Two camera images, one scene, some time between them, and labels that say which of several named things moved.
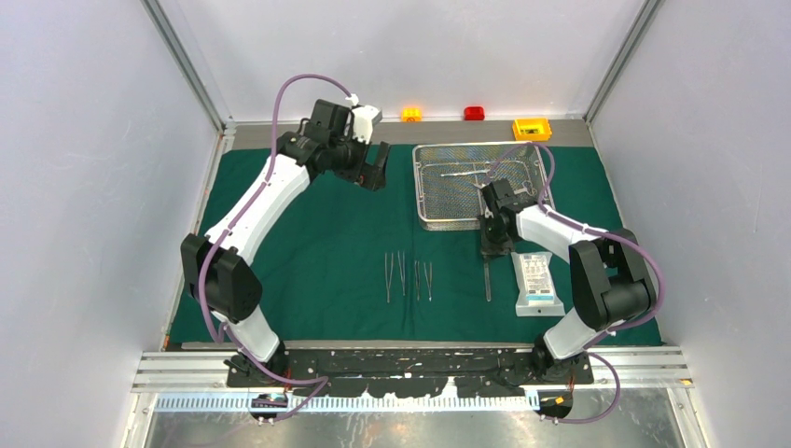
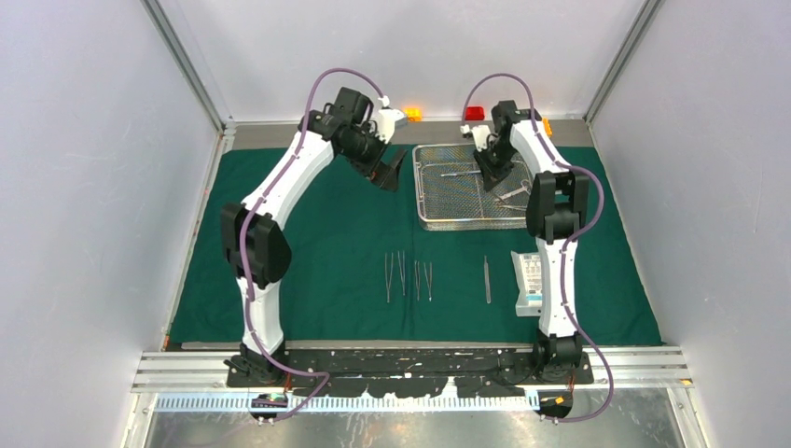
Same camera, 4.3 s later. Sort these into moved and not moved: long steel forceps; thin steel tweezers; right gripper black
Moved: right gripper black
Not moved: long steel forceps; thin steel tweezers
